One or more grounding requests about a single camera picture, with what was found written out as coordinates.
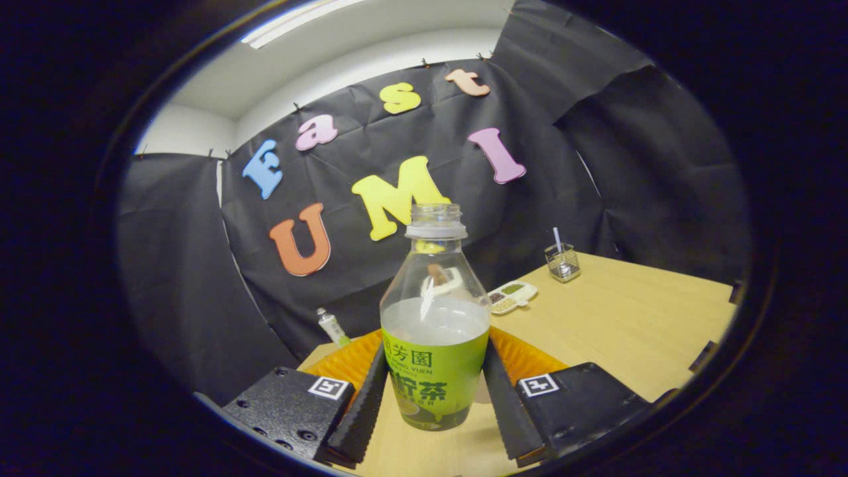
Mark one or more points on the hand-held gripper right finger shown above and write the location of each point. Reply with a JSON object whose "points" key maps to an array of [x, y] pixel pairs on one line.
{"points": [[507, 411]]}

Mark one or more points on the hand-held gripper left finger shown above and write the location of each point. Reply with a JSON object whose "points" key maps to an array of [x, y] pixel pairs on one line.
{"points": [[361, 411]]}

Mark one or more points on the green label juice bottle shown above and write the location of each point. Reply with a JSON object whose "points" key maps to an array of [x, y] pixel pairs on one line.
{"points": [[434, 371]]}

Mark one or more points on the small white green bottle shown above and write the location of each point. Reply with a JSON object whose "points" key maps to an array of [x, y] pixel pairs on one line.
{"points": [[331, 326]]}

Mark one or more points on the white divided snack tray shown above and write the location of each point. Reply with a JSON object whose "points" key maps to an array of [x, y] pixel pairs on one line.
{"points": [[513, 297]]}

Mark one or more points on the wooden table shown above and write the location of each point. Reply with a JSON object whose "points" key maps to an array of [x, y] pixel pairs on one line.
{"points": [[616, 331]]}

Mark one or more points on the cream toaster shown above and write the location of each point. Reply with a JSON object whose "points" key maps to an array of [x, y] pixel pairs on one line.
{"points": [[447, 283]]}

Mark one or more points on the black table clamp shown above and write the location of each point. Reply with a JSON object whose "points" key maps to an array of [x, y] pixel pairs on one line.
{"points": [[703, 356], [737, 293]]}

